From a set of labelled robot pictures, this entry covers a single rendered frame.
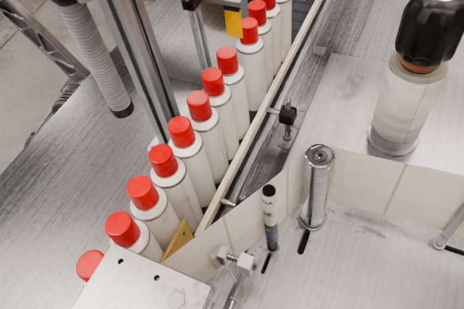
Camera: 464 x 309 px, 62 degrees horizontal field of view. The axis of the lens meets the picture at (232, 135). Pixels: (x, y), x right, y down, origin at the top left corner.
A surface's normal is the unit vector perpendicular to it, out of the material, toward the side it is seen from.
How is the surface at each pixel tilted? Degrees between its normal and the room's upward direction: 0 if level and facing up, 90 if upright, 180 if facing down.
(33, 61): 0
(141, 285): 0
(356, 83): 0
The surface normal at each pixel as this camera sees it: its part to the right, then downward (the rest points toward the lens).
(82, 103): -0.11, -0.61
